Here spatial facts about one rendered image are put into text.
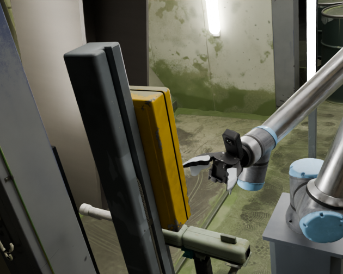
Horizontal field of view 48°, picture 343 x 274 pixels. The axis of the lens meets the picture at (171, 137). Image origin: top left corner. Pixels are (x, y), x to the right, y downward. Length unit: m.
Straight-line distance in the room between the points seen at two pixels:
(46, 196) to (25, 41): 0.88
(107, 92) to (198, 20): 3.31
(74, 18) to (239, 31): 2.27
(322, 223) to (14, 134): 0.98
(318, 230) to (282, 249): 0.31
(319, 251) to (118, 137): 1.17
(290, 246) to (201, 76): 2.64
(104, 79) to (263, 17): 3.11
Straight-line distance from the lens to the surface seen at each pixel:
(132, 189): 0.60
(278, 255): 1.70
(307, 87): 1.34
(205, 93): 4.05
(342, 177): 1.33
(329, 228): 1.40
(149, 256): 0.69
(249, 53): 3.71
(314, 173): 1.50
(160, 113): 0.59
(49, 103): 1.91
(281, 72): 3.68
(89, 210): 1.10
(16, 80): 1.06
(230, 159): 1.10
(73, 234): 1.29
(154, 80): 4.20
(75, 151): 1.97
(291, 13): 3.51
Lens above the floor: 1.76
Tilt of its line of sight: 27 degrees down
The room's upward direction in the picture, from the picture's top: 11 degrees counter-clockwise
